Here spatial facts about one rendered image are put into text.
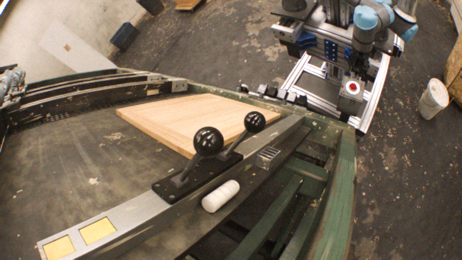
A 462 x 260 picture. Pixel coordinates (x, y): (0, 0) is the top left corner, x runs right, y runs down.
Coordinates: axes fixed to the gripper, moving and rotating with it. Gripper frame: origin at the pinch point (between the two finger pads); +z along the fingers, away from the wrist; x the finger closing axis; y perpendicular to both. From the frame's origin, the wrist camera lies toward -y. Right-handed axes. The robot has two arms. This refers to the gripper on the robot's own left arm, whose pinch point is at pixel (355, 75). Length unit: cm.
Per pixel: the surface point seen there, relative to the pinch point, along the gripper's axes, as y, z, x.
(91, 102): 58, -37, -91
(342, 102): 5.8, 16.9, -3.2
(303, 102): 6.9, 27.0, -24.0
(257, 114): 44, -41, -16
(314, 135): 26.0, 16.9, -11.8
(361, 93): 1.3, 10.2, 4.7
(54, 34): 3, -78, -425
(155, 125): 53, -29, -50
